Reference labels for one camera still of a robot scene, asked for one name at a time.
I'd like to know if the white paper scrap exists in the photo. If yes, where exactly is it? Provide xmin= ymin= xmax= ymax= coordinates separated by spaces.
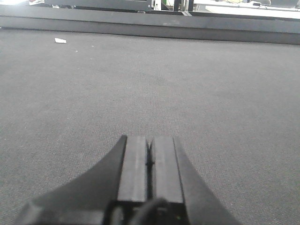
xmin=54 ymin=38 xmax=67 ymax=44

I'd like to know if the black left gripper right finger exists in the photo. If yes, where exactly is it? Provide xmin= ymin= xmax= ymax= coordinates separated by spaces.
xmin=151 ymin=136 xmax=240 ymax=225

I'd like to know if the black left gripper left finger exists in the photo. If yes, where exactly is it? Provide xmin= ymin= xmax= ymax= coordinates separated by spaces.
xmin=15 ymin=135 xmax=148 ymax=225

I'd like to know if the dark raised platform step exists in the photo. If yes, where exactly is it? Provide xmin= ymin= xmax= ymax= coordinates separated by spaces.
xmin=0 ymin=5 xmax=300 ymax=45

